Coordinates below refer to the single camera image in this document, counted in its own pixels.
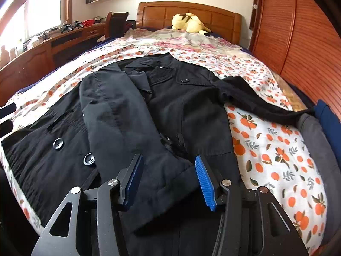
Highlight wooden headboard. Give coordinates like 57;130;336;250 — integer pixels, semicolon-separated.
136;1;242;44

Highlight orange print blanket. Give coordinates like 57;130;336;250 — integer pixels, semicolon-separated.
0;36;328;254

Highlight grey cloth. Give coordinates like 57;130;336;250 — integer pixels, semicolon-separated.
296;112;339;235

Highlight black trousers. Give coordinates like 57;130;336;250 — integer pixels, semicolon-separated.
1;52;316;256

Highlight wooden wardrobe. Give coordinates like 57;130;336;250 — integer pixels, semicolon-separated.
249;0;341;107

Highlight blue cloth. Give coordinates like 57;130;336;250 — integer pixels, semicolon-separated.
313;99;341;163

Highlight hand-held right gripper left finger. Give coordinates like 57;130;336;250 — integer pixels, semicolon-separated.
31;154;145;256

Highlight pink floral quilt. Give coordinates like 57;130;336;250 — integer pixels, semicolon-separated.
124;28;243;59

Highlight yellow plush toy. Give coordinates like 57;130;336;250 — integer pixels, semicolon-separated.
171;12;211;35

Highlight navy bed sheet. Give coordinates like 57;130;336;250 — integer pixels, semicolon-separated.
11;37;115;96

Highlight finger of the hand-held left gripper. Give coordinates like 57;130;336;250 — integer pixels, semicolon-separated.
0;104;17;119
0;121;13;140

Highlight window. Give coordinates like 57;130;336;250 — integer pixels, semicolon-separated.
0;0;70;49

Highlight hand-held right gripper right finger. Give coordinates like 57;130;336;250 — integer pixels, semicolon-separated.
195;155;309;256

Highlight wooden chair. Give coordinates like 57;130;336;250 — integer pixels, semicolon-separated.
104;11;130;40

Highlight wooden desk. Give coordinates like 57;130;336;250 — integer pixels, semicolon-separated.
0;23;107;104

